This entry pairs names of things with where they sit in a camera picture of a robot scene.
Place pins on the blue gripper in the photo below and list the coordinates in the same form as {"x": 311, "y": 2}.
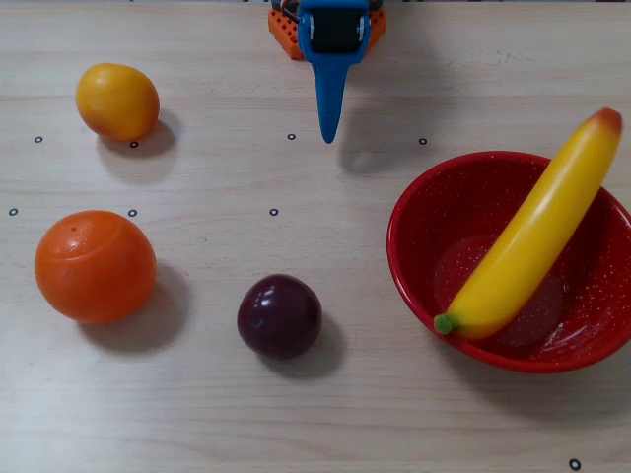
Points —
{"x": 334, "y": 30}

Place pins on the yellow plastic toy banana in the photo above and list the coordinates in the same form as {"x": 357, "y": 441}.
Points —
{"x": 532, "y": 236}

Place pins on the red speckled enamel bowl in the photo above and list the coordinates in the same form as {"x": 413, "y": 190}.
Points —
{"x": 429, "y": 222}

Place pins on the yellow-orange plastic toy mango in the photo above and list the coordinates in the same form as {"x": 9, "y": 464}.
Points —
{"x": 116, "y": 101}

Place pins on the dark purple toy plum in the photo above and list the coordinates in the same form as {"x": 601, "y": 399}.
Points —
{"x": 278, "y": 317}

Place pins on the orange plastic toy orange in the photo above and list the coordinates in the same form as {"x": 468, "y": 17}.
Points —
{"x": 93, "y": 271}

